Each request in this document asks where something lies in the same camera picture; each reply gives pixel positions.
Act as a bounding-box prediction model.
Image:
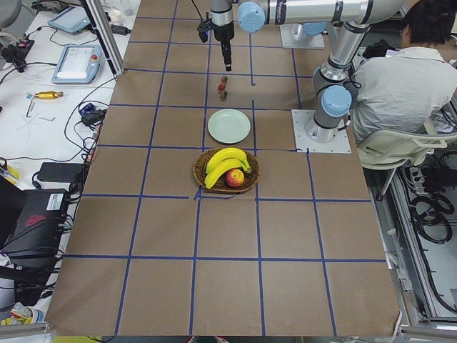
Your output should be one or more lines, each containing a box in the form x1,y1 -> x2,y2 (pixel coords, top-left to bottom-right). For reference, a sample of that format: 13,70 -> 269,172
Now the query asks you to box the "teach pendant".
51,45 -> 103,84
48,6 -> 91,34

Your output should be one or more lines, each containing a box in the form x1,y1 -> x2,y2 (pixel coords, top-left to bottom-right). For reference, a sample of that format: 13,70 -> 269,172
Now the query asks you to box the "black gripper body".
213,21 -> 234,44

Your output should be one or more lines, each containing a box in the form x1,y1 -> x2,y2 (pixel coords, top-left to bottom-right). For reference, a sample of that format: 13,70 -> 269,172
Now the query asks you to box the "white office chair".
356,117 -> 457,201

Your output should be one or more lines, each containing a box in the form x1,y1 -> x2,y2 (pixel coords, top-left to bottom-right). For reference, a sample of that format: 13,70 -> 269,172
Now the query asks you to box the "teach pendant near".
51,45 -> 103,84

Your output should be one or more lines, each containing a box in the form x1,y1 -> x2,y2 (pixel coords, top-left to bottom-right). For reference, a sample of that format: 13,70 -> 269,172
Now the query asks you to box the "light green plate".
208,109 -> 251,144

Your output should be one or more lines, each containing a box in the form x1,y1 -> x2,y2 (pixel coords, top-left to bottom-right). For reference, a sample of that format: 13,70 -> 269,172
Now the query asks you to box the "seated person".
350,1 -> 456,143

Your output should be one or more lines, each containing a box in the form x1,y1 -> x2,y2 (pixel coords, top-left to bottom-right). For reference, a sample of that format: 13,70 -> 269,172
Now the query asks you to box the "black computer box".
1,178 -> 69,258

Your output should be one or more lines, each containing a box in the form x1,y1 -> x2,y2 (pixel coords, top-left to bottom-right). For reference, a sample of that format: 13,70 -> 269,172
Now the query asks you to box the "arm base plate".
280,22 -> 326,49
291,109 -> 351,154

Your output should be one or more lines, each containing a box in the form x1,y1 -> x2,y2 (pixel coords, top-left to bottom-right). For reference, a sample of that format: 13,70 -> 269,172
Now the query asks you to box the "black power adapter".
36,162 -> 83,183

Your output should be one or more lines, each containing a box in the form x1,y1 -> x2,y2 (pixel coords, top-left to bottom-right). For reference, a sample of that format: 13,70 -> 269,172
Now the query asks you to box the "red apple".
225,169 -> 245,188

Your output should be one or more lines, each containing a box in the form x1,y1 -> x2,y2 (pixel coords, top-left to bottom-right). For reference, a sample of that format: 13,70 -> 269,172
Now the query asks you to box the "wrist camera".
197,12 -> 212,43

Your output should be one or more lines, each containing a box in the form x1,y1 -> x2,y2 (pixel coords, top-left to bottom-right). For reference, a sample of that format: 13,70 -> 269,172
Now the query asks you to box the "yellow banana bunch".
204,147 -> 251,189

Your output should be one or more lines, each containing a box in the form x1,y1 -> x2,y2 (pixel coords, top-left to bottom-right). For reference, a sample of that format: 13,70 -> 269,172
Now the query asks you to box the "teach pendant far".
48,6 -> 91,34

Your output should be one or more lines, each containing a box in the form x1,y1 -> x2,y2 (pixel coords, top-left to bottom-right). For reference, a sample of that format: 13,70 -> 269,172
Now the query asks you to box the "wicker fruit basket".
193,147 -> 260,194

